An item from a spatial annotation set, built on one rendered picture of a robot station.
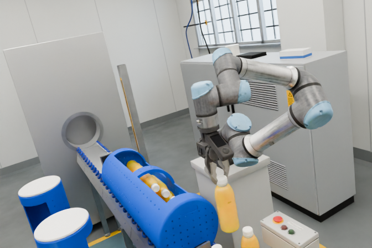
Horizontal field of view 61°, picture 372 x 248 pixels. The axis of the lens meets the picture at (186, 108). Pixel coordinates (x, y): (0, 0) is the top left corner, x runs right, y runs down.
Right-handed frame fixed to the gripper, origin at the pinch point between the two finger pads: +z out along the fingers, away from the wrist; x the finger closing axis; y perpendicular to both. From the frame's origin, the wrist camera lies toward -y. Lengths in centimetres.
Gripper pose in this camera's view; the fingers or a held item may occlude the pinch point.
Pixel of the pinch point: (221, 179)
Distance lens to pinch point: 116.4
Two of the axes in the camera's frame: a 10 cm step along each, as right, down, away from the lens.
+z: 1.9, 9.5, 2.5
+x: -8.5, 2.9, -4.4
